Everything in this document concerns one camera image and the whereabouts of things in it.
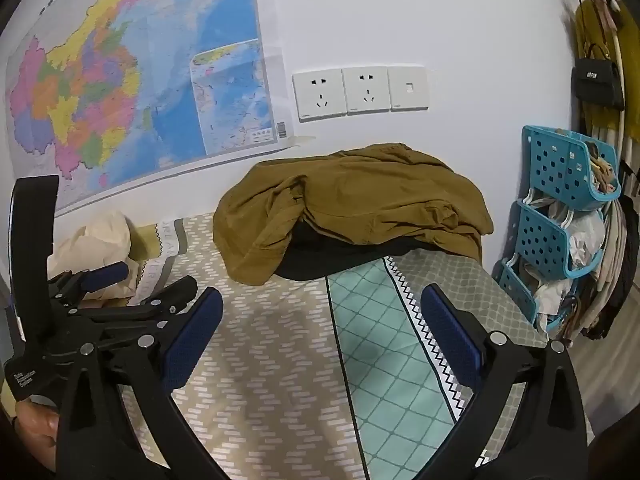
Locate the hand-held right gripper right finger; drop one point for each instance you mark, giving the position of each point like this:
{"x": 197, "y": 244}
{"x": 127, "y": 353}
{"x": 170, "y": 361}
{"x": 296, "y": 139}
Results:
{"x": 450, "y": 335}

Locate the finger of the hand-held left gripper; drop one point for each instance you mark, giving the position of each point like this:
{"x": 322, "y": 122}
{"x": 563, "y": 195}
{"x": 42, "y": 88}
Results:
{"x": 170, "y": 295}
{"x": 107, "y": 275}

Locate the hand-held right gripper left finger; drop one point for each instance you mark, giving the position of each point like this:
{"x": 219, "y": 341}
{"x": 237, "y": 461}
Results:
{"x": 192, "y": 340}

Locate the black garment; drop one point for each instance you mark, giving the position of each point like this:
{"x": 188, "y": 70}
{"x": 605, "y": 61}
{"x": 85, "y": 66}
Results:
{"x": 320, "y": 260}

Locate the mustard brown garment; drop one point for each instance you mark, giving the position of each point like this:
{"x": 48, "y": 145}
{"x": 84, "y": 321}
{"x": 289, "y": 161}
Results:
{"x": 350, "y": 200}

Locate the hanging clothes bundle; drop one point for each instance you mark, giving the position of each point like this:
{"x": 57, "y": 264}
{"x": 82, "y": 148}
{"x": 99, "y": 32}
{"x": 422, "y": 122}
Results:
{"x": 617, "y": 270}

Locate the person's left hand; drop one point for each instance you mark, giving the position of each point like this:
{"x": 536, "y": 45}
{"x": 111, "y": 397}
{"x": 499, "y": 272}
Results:
{"x": 31, "y": 422}

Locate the cream garment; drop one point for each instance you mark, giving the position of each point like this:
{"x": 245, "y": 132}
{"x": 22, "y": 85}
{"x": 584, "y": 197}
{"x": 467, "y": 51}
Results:
{"x": 95, "y": 250}

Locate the patterned bed sheet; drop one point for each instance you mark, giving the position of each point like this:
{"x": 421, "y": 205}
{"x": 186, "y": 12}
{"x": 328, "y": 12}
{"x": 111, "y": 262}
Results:
{"x": 280, "y": 360}

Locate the white cloth in rack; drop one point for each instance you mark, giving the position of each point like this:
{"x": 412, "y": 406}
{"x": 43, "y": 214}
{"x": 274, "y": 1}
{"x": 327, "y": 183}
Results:
{"x": 580, "y": 240}

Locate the blue plastic basket rack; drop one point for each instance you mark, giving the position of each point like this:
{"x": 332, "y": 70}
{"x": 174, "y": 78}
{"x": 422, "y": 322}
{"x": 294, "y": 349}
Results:
{"x": 550, "y": 170}

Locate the beige cloth in rack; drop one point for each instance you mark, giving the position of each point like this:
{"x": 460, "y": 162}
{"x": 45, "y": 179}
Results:
{"x": 602, "y": 170}

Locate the black handbag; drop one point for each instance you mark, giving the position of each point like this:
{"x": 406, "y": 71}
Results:
{"x": 597, "y": 80}

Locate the yellow hanging garment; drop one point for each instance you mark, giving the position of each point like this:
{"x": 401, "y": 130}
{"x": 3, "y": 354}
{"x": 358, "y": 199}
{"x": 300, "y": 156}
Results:
{"x": 595, "y": 25}

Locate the colourful wall map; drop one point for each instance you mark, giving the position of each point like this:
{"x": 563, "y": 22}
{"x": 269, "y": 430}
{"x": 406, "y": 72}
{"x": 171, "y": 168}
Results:
{"x": 100, "y": 60}

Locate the white wall socket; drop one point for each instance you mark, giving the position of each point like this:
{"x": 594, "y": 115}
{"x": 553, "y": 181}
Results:
{"x": 319, "y": 95}
{"x": 366, "y": 90}

